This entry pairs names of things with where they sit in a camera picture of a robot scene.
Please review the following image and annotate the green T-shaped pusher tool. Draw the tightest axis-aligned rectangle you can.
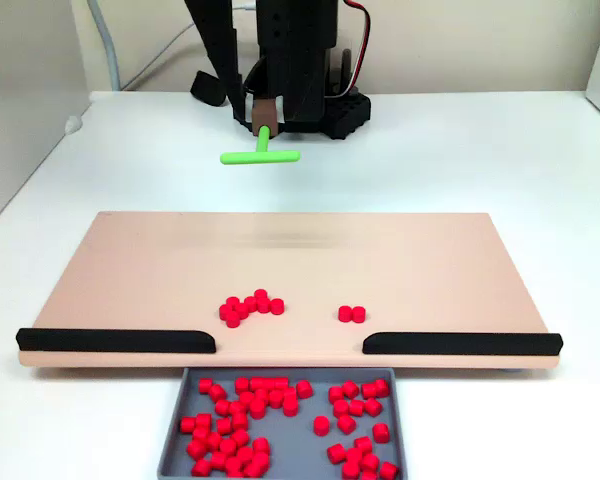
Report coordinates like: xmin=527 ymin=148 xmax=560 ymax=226
xmin=219 ymin=99 xmax=301 ymax=166

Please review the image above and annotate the black table clamp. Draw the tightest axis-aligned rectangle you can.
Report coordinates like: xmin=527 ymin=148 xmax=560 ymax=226
xmin=189 ymin=69 xmax=230 ymax=108

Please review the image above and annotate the pink flat board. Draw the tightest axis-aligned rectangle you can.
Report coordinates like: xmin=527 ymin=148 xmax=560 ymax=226
xmin=17 ymin=211 xmax=564 ymax=372

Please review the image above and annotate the black foam edge strip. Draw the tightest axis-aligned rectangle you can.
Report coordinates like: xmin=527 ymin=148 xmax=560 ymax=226
xmin=15 ymin=327 xmax=217 ymax=355
xmin=362 ymin=331 xmax=564 ymax=357

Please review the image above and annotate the grey plastic tray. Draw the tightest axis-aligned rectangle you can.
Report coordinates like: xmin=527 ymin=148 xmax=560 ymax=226
xmin=156 ymin=367 xmax=410 ymax=480

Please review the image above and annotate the red white black servo cable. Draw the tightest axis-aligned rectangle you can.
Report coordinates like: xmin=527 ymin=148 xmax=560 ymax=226
xmin=342 ymin=0 xmax=373 ymax=99

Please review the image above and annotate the thin white cable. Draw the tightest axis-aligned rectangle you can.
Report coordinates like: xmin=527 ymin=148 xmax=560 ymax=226
xmin=121 ymin=19 xmax=204 ymax=92

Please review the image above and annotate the grey corrugated hose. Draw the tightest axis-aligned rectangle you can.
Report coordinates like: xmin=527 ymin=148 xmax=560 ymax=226
xmin=86 ymin=0 xmax=122 ymax=92

